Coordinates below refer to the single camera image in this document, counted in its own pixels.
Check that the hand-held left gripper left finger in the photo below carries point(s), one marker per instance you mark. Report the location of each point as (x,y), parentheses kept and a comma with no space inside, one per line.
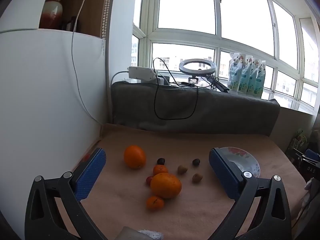
(91,172)

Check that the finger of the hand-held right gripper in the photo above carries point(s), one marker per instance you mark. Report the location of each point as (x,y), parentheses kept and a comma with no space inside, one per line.
(302,154)

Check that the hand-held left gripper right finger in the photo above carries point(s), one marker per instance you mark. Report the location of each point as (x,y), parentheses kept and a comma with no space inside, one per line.
(222,175)

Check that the white floral plate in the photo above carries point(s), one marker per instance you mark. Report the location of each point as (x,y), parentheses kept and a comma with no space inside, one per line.
(247,160)

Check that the large orange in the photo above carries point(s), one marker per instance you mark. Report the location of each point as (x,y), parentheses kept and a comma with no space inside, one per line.
(134,156)
(166,185)

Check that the red cherry tomato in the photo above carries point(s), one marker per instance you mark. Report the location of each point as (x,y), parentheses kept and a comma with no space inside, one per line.
(149,180)

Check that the small tangerine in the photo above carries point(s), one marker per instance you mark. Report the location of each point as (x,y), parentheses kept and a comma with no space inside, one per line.
(155,203)
(160,169)

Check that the green printed package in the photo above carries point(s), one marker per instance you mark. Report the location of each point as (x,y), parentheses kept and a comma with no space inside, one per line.
(298,140)

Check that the brown longan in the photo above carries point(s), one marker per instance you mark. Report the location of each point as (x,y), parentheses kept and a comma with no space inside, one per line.
(197,178)
(182,169)

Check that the dark purple plum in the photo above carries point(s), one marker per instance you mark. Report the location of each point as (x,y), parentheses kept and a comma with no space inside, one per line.
(196,162)
(161,161)

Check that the peach blanket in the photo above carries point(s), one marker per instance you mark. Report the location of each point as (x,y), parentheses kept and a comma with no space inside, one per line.
(120,205)

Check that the grey blanket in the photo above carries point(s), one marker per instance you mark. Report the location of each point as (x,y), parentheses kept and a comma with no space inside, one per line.
(225,112)

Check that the floral refill pouch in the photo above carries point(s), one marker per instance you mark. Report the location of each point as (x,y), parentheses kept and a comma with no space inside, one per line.
(260,81)
(235,71)
(253,78)
(246,75)

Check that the white fluffy cloth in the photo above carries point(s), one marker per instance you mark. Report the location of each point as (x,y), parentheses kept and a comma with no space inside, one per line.
(150,234)

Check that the white power strip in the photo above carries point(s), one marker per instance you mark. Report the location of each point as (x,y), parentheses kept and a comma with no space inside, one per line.
(141,73)

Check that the red and white vase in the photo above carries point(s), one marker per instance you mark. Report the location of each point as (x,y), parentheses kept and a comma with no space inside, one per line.
(52,12)

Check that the white window frame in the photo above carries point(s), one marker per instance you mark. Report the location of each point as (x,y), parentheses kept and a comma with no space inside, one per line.
(217,42)

